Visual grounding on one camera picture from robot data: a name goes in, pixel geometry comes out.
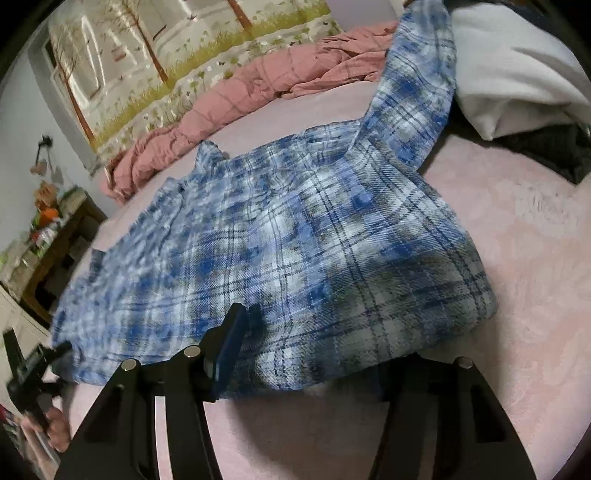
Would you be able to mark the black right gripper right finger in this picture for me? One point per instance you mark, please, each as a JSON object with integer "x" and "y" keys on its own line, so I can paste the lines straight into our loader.
{"x": 445, "y": 422}

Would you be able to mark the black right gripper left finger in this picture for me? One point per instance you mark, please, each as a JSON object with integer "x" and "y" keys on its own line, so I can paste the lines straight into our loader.
{"x": 117, "y": 438}

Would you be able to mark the blue plaid flannel shirt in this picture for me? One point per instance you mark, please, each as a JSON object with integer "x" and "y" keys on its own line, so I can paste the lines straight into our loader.
{"x": 342, "y": 254}

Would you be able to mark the left hand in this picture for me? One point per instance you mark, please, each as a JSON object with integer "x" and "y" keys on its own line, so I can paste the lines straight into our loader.
{"x": 58, "y": 432}

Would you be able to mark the dark wooden side table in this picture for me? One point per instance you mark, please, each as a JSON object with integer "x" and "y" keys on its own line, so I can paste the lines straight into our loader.
{"x": 55, "y": 268}

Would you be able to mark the orange stuffed toy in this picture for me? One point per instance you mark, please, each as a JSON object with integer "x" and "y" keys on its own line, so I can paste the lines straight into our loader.
{"x": 46, "y": 203}

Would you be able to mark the pink bed sheet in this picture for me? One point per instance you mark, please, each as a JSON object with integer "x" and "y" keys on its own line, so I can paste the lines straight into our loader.
{"x": 531, "y": 229}

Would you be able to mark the black garment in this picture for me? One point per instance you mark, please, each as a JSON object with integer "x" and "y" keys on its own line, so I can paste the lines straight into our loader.
{"x": 564, "y": 148}

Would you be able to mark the tree print curtain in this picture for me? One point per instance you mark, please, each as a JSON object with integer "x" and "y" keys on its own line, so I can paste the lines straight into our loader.
{"x": 124, "y": 68}

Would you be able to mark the white and navy garment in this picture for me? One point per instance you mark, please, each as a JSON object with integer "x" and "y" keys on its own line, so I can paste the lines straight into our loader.
{"x": 513, "y": 76}

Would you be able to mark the pink quilted comforter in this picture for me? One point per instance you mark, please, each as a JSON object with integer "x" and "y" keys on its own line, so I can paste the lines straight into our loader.
{"x": 295, "y": 71}

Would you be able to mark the wall hook with hanging item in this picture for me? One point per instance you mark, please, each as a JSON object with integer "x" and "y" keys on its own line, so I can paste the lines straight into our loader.
{"x": 42, "y": 164}

